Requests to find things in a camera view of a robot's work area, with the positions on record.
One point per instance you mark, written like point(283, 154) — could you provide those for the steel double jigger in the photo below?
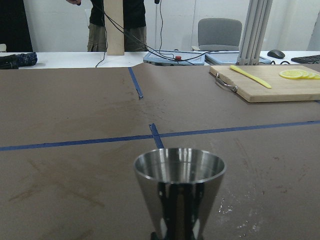
point(179, 187)

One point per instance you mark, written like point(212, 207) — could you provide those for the teach pendant with red button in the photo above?
point(174, 58)

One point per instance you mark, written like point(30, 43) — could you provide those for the person in black shirt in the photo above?
point(134, 27)

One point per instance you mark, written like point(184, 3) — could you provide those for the grey office chair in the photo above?
point(219, 34)

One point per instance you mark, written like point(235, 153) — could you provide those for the yellow plastic knife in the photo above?
point(255, 78)

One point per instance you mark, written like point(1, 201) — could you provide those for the light wooden board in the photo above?
point(114, 21)

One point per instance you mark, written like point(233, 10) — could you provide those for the bamboo cutting board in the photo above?
point(282, 89)

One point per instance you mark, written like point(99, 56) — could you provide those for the black computer mouse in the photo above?
point(275, 53)

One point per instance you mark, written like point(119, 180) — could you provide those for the back lemon slice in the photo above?
point(316, 76)

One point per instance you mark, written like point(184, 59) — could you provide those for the black keyboard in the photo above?
point(311, 59)

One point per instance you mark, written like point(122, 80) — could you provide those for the aluminium frame post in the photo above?
point(254, 32)

